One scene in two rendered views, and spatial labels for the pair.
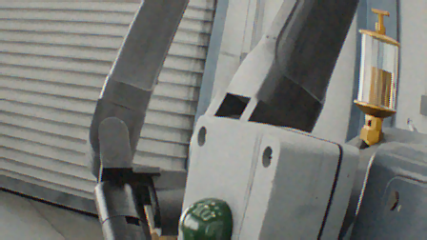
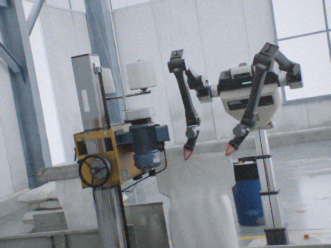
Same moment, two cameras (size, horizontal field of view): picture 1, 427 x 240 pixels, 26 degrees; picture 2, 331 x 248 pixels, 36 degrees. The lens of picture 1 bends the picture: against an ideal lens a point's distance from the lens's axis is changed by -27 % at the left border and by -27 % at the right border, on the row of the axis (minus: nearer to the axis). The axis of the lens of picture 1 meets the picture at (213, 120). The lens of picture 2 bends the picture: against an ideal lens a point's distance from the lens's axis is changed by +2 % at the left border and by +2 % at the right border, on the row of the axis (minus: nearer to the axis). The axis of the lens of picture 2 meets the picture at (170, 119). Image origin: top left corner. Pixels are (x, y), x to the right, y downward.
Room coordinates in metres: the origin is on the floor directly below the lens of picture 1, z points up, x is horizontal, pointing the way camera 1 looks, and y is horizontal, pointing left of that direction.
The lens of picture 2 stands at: (2.94, -2.31, 1.48)
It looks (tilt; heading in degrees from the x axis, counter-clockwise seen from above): 3 degrees down; 135
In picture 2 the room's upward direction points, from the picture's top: 9 degrees counter-clockwise
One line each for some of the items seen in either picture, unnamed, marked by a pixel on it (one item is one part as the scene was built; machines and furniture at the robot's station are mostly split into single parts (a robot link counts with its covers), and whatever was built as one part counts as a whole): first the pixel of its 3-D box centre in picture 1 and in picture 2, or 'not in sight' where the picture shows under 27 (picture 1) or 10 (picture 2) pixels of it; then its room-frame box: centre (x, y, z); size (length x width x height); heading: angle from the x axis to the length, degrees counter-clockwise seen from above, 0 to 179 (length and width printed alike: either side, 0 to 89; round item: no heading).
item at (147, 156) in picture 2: not in sight; (145, 146); (0.86, -0.42, 1.21); 0.15 x 0.15 x 0.25
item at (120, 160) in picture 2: not in sight; (109, 154); (0.63, -0.50, 1.18); 0.34 x 0.25 x 0.31; 116
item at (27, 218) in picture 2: not in sight; (50, 210); (-2.40, 0.86, 0.32); 0.67 x 0.42 x 0.14; 120
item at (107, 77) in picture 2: not in sight; (101, 82); (0.55, -0.41, 1.61); 0.15 x 0.14 x 0.17; 26
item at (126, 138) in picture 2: not in sight; (127, 136); (0.80, -0.49, 1.27); 0.12 x 0.09 x 0.09; 116
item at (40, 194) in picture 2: not in sight; (46, 191); (-2.40, 0.86, 0.56); 0.66 x 0.43 x 0.15; 113
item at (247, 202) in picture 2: not in sight; (252, 190); (-0.23, 1.96, 0.32); 0.51 x 0.48 x 0.65; 116
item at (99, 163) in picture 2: not in sight; (100, 167); (0.73, -0.66, 1.14); 0.11 x 0.06 x 0.11; 26
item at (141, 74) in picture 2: not in sight; (141, 75); (0.79, -0.30, 1.61); 0.17 x 0.17 x 0.17
